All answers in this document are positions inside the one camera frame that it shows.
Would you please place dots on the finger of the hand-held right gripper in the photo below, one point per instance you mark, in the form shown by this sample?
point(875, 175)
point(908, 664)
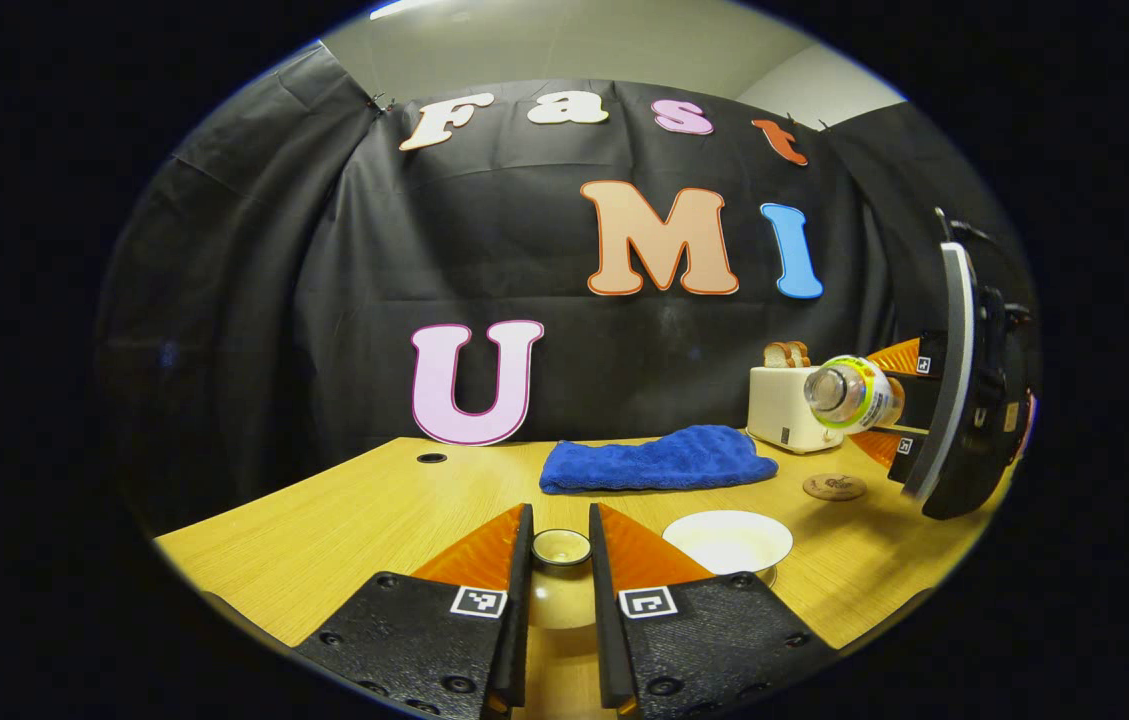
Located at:
point(899, 448)
point(909, 358)

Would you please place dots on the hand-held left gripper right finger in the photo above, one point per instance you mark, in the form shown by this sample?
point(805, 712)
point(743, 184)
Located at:
point(606, 620)

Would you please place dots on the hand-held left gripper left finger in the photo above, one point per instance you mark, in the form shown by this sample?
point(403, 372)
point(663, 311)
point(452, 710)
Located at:
point(521, 600)

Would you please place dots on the cream ceramic teacup lid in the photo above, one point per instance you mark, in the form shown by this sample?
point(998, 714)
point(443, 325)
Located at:
point(561, 595)

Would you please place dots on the clear plastic water bottle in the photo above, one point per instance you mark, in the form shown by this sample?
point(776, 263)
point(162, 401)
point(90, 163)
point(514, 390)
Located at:
point(854, 395)

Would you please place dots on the round cork coaster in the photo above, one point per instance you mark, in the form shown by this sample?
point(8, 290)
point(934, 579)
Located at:
point(834, 487)

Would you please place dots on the cream ceramic teacup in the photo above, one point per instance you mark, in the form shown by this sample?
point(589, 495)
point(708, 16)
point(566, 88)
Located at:
point(729, 540)

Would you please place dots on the toast bread slice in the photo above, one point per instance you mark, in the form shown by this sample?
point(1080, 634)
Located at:
point(801, 353)
point(777, 355)

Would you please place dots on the cream toaster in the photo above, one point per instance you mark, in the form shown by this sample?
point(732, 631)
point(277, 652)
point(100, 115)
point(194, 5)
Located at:
point(779, 415)

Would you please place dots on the blue folded towel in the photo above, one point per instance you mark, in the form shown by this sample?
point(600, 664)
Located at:
point(659, 460)

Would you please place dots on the black backdrop cloth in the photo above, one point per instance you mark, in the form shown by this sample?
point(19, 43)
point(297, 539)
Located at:
point(324, 300)

